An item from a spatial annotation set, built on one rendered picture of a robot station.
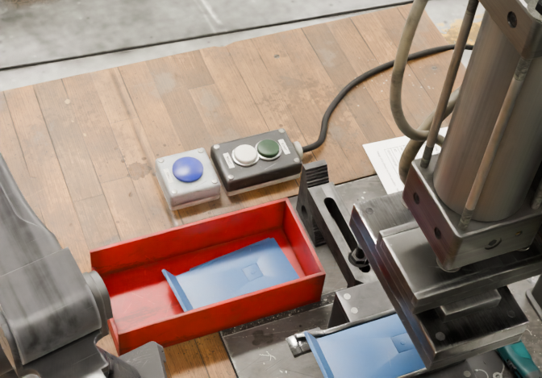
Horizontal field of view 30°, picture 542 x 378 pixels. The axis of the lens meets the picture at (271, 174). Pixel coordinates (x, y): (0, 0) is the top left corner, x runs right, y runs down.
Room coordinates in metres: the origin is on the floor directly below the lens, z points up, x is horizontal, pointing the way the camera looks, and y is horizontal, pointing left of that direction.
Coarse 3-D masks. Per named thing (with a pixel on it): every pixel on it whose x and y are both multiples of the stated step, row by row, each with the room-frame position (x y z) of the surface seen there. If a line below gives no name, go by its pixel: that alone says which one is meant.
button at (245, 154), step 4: (236, 148) 0.86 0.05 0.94; (240, 148) 0.86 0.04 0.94; (244, 148) 0.87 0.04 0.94; (248, 148) 0.87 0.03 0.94; (252, 148) 0.87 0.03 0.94; (236, 152) 0.86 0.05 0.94; (240, 152) 0.86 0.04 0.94; (244, 152) 0.86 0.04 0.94; (248, 152) 0.86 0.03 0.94; (252, 152) 0.86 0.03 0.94; (236, 156) 0.85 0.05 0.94; (240, 156) 0.85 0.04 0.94; (244, 156) 0.85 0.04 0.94; (248, 156) 0.85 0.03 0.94; (252, 156) 0.85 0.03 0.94; (240, 160) 0.85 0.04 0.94; (244, 160) 0.85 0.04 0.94; (248, 160) 0.85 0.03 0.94; (252, 160) 0.85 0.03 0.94
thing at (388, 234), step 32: (352, 224) 0.63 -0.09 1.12; (384, 224) 0.61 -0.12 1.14; (416, 224) 0.59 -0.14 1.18; (384, 256) 0.56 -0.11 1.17; (416, 256) 0.55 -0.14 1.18; (512, 256) 0.57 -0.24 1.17; (384, 288) 0.56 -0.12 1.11; (416, 288) 0.51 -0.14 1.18; (448, 288) 0.52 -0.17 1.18; (480, 288) 0.53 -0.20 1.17; (416, 320) 0.51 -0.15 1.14; (448, 320) 0.51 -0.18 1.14; (480, 320) 0.52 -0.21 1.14; (512, 320) 0.52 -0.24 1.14; (448, 352) 0.48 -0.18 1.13; (480, 352) 0.50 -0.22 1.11
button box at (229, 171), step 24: (432, 48) 1.13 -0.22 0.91; (336, 96) 1.01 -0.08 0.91; (216, 144) 0.87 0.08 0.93; (240, 144) 0.88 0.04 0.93; (288, 144) 0.89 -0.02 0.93; (312, 144) 0.91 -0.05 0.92; (216, 168) 0.85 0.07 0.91; (240, 168) 0.84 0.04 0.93; (264, 168) 0.84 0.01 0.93; (288, 168) 0.85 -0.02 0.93; (240, 192) 0.82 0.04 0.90
